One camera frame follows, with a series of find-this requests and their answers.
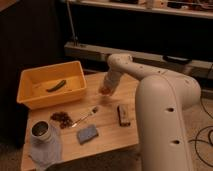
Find light blue cloth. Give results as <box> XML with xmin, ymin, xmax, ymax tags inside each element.
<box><xmin>29</xmin><ymin>126</ymin><xmax>62</xmax><ymax>171</ymax></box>

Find wooden table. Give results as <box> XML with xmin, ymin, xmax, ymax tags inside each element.
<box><xmin>21</xmin><ymin>73</ymin><xmax>138</xmax><ymax>171</ymax></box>

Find metal cup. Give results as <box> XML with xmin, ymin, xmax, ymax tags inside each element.
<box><xmin>31</xmin><ymin>121</ymin><xmax>51</xmax><ymax>142</ymax></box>

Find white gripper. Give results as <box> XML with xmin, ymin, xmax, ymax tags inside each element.
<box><xmin>98</xmin><ymin>69</ymin><xmax>123</xmax><ymax>96</ymax></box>

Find green pickle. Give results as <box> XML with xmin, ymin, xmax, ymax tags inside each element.
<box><xmin>46</xmin><ymin>80</ymin><xmax>66</xmax><ymax>92</ymax></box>

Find brown chocolate bar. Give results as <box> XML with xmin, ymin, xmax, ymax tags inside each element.
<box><xmin>117</xmin><ymin>104</ymin><xmax>131</xmax><ymax>127</ymax></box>

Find yellow plastic tray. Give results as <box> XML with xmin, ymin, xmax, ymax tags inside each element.
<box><xmin>17</xmin><ymin>61</ymin><xmax>87</xmax><ymax>110</ymax></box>

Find red apple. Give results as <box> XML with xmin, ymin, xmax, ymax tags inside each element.
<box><xmin>101</xmin><ymin>87</ymin><xmax>111</xmax><ymax>96</ymax></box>

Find blue sponge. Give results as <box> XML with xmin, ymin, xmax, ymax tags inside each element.
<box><xmin>77</xmin><ymin>125</ymin><xmax>99</xmax><ymax>144</ymax></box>

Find black cables on floor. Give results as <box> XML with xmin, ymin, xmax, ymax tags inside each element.
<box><xmin>188</xmin><ymin>63</ymin><xmax>213</xmax><ymax>168</ymax></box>

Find pile of raisins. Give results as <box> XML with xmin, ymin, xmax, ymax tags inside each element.
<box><xmin>50</xmin><ymin>112</ymin><xmax>73</xmax><ymax>129</ymax></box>

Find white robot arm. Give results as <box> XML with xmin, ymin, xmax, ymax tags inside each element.
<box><xmin>99</xmin><ymin>53</ymin><xmax>201</xmax><ymax>171</ymax></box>

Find grey metal shelf rail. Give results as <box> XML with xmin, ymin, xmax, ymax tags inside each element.
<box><xmin>64</xmin><ymin>42</ymin><xmax>213</xmax><ymax>80</ymax></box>

